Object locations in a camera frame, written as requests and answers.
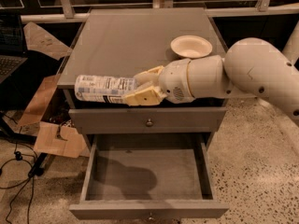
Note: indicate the open grey middle drawer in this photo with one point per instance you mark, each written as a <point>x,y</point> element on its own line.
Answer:
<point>148,176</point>

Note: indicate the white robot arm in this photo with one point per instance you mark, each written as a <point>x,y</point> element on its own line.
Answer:
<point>251,67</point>

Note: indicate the clear plastic water bottle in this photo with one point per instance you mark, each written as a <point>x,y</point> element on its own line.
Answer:
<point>103,89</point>

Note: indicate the white railing frame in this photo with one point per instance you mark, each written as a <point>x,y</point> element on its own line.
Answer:
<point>155,3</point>

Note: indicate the black laptop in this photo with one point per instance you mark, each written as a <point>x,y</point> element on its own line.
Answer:
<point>13,49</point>

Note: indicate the grey drawer cabinet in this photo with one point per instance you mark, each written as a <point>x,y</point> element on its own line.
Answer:
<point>124,42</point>

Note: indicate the black stand base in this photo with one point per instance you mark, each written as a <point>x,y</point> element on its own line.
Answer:
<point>6,133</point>

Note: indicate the open cardboard box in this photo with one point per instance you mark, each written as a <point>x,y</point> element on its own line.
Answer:
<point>56,135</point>

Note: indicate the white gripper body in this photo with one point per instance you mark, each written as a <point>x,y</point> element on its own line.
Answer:
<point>174,80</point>

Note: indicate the closed grey top drawer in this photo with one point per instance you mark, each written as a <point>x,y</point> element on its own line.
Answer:
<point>148,120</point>

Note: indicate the white paper bowl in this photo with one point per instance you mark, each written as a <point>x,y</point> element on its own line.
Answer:
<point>191,46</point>

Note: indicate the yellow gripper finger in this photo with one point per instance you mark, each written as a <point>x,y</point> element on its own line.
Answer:
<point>150,75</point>
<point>146,94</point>

